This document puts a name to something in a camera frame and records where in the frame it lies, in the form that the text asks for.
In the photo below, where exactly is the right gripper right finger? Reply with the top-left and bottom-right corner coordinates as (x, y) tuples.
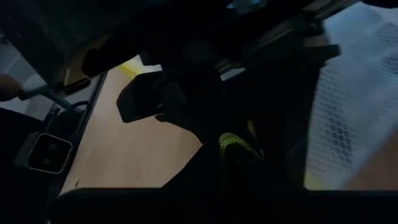
(231, 154), (307, 191)

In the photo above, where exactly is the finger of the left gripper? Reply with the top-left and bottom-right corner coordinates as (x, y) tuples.
(154, 110), (219, 147)
(264, 65), (322, 187)

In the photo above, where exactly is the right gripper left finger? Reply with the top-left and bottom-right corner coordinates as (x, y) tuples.
(161, 143), (221, 190)

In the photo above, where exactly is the translucent mesh pouch yellow trim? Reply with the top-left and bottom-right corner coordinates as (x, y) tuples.
(118, 1), (398, 191)

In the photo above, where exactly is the black device white-rimmed face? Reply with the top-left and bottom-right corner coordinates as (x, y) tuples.
(27, 133), (74, 175)

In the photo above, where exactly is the person's hand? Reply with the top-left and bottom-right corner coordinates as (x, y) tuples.
(0, 73), (24, 102)

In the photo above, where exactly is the black table frame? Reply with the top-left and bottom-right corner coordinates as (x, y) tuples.
(46, 70), (108, 195)

